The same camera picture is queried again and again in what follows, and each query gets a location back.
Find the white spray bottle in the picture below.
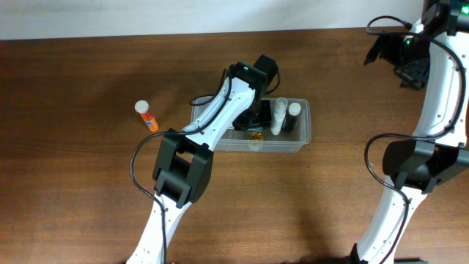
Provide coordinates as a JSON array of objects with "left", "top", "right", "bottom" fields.
[{"left": 270, "top": 98, "right": 288, "bottom": 136}]

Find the dark bottle white cap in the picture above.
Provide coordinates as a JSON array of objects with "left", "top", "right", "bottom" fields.
[{"left": 281, "top": 103, "right": 301, "bottom": 133}]

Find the small gold-lid balm jar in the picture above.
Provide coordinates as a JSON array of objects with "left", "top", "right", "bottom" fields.
[{"left": 248, "top": 131, "right": 264, "bottom": 141}]

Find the orange tablet tube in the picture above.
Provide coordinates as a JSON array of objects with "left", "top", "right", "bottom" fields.
[{"left": 134, "top": 100, "right": 159, "bottom": 132}]

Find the white blue medicine box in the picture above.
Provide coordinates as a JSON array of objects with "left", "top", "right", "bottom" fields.
[{"left": 248, "top": 127, "right": 264, "bottom": 131}]

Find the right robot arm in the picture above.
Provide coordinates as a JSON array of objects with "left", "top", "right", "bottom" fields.
[{"left": 346, "top": 0, "right": 468, "bottom": 263}]

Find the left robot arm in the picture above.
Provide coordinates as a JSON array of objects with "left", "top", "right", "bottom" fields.
[{"left": 128, "top": 55, "right": 280, "bottom": 263}]

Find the clear plastic container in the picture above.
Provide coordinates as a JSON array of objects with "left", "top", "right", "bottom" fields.
[{"left": 190, "top": 96, "right": 312, "bottom": 154}]

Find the left black cable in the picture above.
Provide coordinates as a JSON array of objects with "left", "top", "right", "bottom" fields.
[{"left": 129, "top": 67, "right": 281, "bottom": 264}]

